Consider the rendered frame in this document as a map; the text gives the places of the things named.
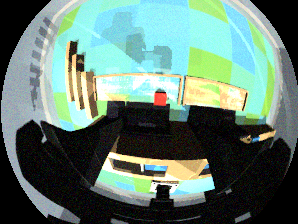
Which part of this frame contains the red block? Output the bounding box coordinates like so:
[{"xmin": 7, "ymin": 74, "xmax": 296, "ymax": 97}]
[{"xmin": 154, "ymin": 92, "xmax": 168, "ymax": 105}]

